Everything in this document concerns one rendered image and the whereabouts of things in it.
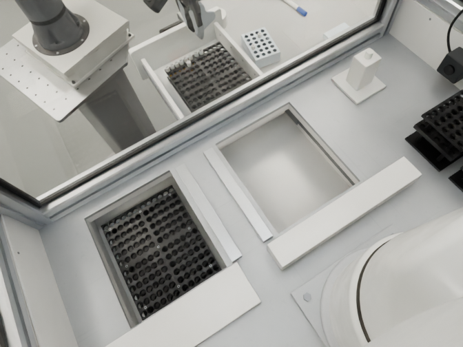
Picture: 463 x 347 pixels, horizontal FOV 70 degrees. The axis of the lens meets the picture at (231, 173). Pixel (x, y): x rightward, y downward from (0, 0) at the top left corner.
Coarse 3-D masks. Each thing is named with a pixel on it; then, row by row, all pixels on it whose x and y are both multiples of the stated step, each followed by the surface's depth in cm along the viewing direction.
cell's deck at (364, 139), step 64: (384, 64) 79; (320, 128) 73; (384, 128) 71; (128, 192) 70; (448, 192) 64; (64, 256) 65; (256, 256) 62; (320, 256) 61; (128, 320) 60; (256, 320) 57
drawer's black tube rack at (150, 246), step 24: (144, 216) 72; (168, 216) 72; (120, 240) 70; (144, 240) 73; (168, 240) 69; (192, 240) 72; (144, 264) 68; (168, 264) 67; (192, 264) 67; (216, 264) 66; (144, 288) 66; (168, 288) 68; (192, 288) 65; (144, 312) 66
